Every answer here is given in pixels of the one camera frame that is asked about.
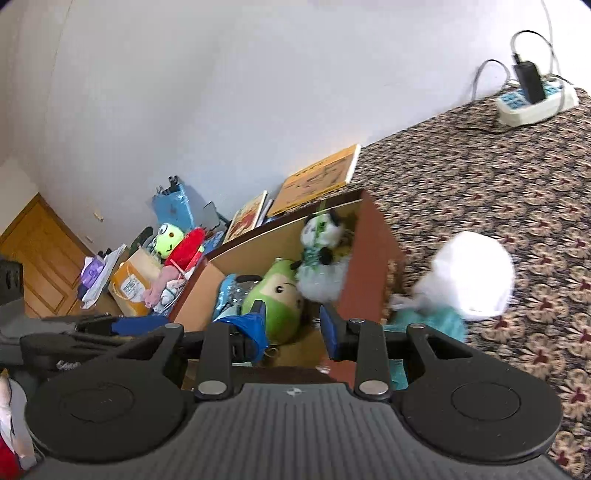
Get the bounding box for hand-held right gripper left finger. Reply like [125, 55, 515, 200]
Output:
[124, 300, 271, 401]

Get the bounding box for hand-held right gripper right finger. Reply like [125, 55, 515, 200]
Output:
[320, 305, 468, 398]

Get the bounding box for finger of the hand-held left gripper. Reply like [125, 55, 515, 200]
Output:
[74, 315, 160, 344]

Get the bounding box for green plush toy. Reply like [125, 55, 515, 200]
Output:
[241, 258, 305, 344]

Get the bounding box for white and yellow flower plush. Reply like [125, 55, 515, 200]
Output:
[295, 251, 354, 304]

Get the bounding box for brown cardboard box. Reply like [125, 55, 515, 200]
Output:
[168, 188, 407, 370]

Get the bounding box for mint and black plush toy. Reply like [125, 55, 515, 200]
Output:
[300, 209, 354, 265]

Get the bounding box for shiny plastic packet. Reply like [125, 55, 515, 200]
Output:
[211, 274, 252, 324]

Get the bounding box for orange paper bag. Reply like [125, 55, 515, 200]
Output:
[110, 249, 164, 317]

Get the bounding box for pink and white cloth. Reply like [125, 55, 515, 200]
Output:
[143, 268, 190, 315]

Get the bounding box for purple packet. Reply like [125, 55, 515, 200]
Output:
[81, 256, 109, 289]

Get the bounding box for white papers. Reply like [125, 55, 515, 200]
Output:
[78, 244, 127, 310]

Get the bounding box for white and red clothing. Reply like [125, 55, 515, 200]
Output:
[0, 369, 40, 480]

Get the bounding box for yellow-green frog plush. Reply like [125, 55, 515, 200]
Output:
[152, 223, 185, 259]

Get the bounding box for red plush toy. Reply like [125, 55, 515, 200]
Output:
[164, 227, 207, 273]

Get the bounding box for wooden door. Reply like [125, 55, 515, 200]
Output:
[0, 193, 95, 319]

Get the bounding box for teal plush toy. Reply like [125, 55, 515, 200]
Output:
[383, 307, 468, 388]

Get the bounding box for orange illustrated book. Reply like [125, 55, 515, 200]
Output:
[222, 190, 269, 245]

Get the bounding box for blue plastic package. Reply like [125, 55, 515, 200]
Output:
[152, 174, 197, 234]

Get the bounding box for white fluffy plush toy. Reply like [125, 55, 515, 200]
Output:
[390, 231, 517, 322]

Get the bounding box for yellow book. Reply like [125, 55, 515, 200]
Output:
[267, 144, 362, 217]

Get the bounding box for white power strip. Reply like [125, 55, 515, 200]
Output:
[496, 80, 580, 127]

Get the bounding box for black charger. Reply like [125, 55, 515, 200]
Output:
[513, 61, 546, 104]

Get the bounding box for grey power cable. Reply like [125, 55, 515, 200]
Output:
[470, 59, 515, 101]

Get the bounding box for charger cable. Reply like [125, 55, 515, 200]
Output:
[510, 30, 561, 84]

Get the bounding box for white cable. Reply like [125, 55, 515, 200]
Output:
[545, 0, 566, 81]

